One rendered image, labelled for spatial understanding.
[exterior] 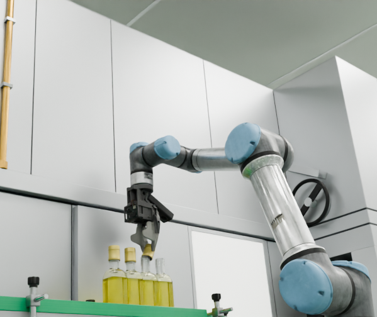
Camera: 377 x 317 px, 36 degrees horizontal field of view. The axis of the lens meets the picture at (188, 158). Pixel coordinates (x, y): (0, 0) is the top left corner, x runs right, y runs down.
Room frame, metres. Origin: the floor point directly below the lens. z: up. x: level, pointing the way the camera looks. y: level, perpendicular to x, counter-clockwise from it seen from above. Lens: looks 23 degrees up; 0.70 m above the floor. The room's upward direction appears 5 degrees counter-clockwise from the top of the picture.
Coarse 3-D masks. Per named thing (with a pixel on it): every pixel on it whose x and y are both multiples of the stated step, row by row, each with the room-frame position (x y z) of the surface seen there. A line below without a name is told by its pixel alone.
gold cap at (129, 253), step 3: (126, 249) 1.73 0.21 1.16; (129, 249) 1.73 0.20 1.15; (132, 249) 1.73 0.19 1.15; (126, 252) 1.73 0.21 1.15; (129, 252) 1.73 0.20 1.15; (132, 252) 1.73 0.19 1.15; (126, 255) 1.73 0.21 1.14; (129, 255) 1.73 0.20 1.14; (132, 255) 1.73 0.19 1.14; (135, 255) 1.74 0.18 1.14; (126, 258) 1.73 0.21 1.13; (129, 258) 1.73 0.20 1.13; (132, 258) 1.73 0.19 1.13; (135, 258) 1.74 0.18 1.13; (126, 261) 1.73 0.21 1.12; (129, 261) 1.73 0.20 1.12; (132, 261) 1.73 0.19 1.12; (135, 261) 1.74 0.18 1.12
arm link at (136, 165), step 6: (132, 144) 1.76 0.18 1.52; (138, 144) 1.75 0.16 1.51; (144, 144) 1.76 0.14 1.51; (132, 150) 1.76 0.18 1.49; (138, 150) 1.75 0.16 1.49; (132, 156) 1.76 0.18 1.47; (138, 156) 1.74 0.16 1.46; (132, 162) 1.76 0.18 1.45; (138, 162) 1.75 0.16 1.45; (144, 162) 1.74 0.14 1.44; (132, 168) 1.76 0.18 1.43; (138, 168) 1.75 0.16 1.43; (144, 168) 1.75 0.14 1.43; (150, 168) 1.77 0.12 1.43
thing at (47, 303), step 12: (0, 300) 1.32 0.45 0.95; (12, 300) 1.34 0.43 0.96; (24, 300) 1.36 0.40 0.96; (48, 300) 1.41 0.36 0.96; (60, 300) 1.43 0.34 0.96; (0, 312) 1.33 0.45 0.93; (12, 312) 1.35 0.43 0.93; (24, 312) 1.37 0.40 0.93; (48, 312) 1.41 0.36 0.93; (60, 312) 1.43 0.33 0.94; (72, 312) 1.45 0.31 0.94; (84, 312) 1.47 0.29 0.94; (96, 312) 1.50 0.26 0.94; (108, 312) 1.52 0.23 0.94; (120, 312) 1.55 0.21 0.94; (132, 312) 1.58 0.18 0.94; (144, 312) 1.60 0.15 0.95; (156, 312) 1.63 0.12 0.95; (168, 312) 1.66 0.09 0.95; (180, 312) 1.69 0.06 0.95; (192, 312) 1.72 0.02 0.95; (204, 312) 1.76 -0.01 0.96
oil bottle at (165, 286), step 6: (156, 276) 1.80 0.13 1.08; (162, 276) 1.80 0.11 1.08; (168, 276) 1.82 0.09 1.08; (162, 282) 1.80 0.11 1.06; (168, 282) 1.81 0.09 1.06; (162, 288) 1.80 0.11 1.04; (168, 288) 1.81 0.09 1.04; (162, 294) 1.79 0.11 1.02; (168, 294) 1.81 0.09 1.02; (162, 300) 1.79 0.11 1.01; (168, 300) 1.81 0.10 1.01; (168, 306) 1.81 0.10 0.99
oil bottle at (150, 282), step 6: (144, 276) 1.75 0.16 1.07; (150, 276) 1.77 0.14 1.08; (144, 282) 1.75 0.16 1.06; (150, 282) 1.76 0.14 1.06; (156, 282) 1.78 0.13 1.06; (144, 288) 1.75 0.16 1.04; (150, 288) 1.76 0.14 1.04; (156, 288) 1.78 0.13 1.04; (144, 294) 1.75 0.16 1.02; (150, 294) 1.76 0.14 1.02; (156, 294) 1.78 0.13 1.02; (144, 300) 1.75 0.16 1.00; (150, 300) 1.76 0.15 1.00; (156, 300) 1.78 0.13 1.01
